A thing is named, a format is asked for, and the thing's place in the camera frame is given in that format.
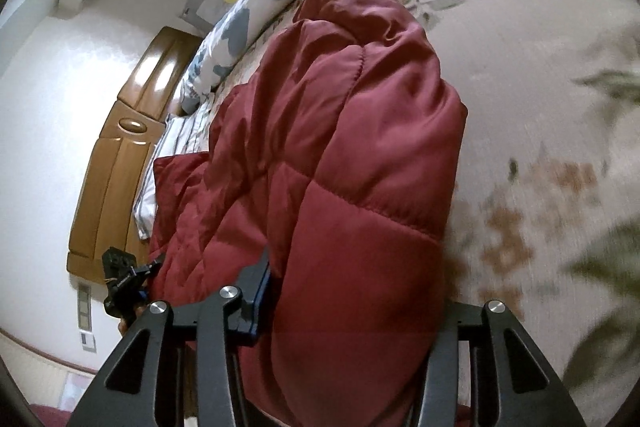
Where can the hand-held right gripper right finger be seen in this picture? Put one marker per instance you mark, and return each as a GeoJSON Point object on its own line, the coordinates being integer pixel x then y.
{"type": "Point", "coordinates": [492, 352]}

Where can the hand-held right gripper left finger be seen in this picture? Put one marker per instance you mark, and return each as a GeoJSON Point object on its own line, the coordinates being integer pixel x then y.
{"type": "Point", "coordinates": [257, 297]}

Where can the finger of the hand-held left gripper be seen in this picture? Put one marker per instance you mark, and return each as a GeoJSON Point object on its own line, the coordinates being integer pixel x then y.
{"type": "Point", "coordinates": [152, 266]}

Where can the red quilted jacket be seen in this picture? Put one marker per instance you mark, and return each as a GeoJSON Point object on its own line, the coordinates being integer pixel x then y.
{"type": "Point", "coordinates": [340, 187]}

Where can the wooden headboard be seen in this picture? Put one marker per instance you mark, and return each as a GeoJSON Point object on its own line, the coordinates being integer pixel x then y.
{"type": "Point", "coordinates": [120, 167]}

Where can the striped pillow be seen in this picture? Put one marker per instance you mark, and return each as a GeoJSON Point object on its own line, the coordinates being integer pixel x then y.
{"type": "Point", "coordinates": [172, 142]}

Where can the floral bedspread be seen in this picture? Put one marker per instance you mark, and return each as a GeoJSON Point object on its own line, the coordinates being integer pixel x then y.
{"type": "Point", "coordinates": [525, 82]}

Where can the wall switch panel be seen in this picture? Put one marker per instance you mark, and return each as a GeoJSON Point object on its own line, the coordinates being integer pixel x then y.
{"type": "Point", "coordinates": [85, 307]}

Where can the white wall socket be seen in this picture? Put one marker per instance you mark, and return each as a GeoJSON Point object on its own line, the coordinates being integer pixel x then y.
{"type": "Point", "coordinates": [87, 341]}

